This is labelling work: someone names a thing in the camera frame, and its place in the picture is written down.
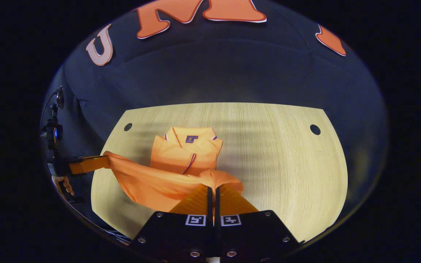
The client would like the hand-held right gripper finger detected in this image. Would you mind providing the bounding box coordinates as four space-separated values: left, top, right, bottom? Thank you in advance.
130 184 215 263
214 184 300 263

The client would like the orange T-shirt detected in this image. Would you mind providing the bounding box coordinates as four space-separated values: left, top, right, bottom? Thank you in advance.
103 126 244 213

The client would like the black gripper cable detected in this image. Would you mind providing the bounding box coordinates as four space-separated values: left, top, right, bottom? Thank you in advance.
40 91 58 126

